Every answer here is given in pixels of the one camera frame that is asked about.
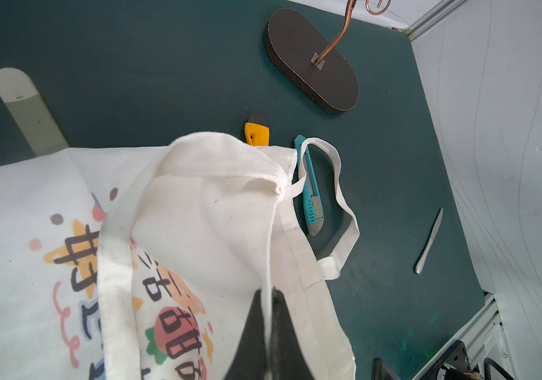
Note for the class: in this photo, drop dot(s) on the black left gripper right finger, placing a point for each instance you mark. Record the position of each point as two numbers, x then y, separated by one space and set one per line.
286 358

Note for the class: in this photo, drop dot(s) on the long yellow utility knife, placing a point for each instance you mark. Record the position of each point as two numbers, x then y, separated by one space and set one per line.
257 131

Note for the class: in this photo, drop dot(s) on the green table mat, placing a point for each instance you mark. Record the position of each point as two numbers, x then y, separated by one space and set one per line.
132 74

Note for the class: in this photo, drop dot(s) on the olive green utility knife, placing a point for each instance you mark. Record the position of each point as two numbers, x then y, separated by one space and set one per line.
30 113

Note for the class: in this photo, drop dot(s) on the silver letter opener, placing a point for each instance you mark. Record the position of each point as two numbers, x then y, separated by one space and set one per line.
420 264

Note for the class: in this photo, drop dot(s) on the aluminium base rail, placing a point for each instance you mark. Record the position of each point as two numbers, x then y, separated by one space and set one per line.
483 337

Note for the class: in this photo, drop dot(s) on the bronze scroll hanger stand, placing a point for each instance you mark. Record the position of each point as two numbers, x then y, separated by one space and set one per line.
309 60

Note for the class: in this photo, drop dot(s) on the teal utility knife left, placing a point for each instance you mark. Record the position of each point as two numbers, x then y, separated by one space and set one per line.
313 208

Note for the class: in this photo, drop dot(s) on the white printed canvas tote bag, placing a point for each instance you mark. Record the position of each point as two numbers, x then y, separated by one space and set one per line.
142 263

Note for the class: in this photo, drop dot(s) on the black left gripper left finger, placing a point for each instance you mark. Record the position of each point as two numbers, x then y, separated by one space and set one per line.
250 359

